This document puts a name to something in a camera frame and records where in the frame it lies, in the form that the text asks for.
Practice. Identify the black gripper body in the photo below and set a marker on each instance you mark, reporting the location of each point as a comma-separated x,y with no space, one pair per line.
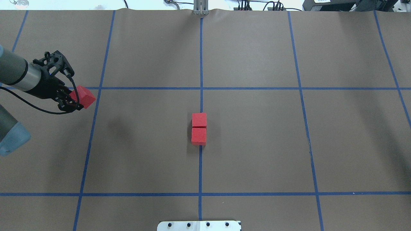
46,86

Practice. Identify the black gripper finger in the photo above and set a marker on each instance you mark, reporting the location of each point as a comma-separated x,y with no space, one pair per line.
68,101

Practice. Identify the white pedestal column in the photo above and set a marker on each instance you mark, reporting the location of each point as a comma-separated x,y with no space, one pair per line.
211,225

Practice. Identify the aluminium frame post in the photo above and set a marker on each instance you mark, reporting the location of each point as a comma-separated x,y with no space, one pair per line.
200,7

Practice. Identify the red block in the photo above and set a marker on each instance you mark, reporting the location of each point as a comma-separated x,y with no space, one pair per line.
198,136
199,120
85,97

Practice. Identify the black box white label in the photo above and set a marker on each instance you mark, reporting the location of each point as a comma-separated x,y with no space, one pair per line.
329,5

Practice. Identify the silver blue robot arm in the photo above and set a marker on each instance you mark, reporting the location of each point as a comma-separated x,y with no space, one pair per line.
19,74

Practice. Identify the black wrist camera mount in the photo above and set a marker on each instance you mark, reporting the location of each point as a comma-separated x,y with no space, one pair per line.
55,62

